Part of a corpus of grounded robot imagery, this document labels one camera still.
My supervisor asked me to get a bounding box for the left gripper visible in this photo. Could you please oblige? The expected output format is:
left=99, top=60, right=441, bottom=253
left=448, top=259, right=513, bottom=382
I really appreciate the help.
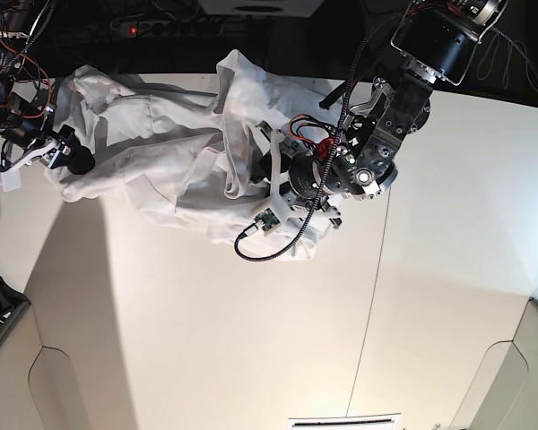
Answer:
left=250, top=121, right=343, bottom=228

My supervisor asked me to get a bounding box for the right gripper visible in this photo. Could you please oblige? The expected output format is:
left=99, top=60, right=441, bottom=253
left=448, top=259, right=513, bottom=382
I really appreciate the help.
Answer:
left=0, top=125, right=95, bottom=175

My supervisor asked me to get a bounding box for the white t-shirt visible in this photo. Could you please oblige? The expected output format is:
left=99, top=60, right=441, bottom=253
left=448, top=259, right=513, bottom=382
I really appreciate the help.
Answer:
left=48, top=50, right=340, bottom=243

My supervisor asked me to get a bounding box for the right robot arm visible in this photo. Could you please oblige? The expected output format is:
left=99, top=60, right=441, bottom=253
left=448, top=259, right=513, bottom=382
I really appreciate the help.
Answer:
left=0, top=1, right=95, bottom=175

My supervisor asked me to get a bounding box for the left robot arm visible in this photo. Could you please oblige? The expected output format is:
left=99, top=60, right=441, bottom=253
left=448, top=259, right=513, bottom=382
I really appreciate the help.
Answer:
left=250, top=1, right=507, bottom=234

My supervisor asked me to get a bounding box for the black power strip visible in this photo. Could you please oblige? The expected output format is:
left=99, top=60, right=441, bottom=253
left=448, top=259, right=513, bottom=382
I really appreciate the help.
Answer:
left=109, top=19, right=247, bottom=39

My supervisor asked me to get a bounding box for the white box device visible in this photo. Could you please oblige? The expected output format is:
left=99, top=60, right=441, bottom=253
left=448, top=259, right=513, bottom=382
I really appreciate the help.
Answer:
left=199, top=0, right=324, bottom=18

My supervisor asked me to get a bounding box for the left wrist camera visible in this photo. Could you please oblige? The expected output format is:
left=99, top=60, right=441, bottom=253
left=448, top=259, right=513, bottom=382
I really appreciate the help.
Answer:
left=255, top=208, right=282, bottom=236

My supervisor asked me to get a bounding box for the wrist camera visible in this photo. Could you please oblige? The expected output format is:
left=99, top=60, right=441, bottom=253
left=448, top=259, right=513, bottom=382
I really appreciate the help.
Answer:
left=255, top=208, right=282, bottom=236
left=0, top=170, right=22, bottom=193

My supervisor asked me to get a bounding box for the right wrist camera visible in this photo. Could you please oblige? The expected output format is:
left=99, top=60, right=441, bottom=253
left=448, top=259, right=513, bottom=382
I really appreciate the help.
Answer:
left=0, top=170, right=22, bottom=193

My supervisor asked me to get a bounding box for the white cable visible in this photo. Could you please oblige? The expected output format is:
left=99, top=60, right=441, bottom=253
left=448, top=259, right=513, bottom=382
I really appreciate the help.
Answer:
left=474, top=26, right=538, bottom=117

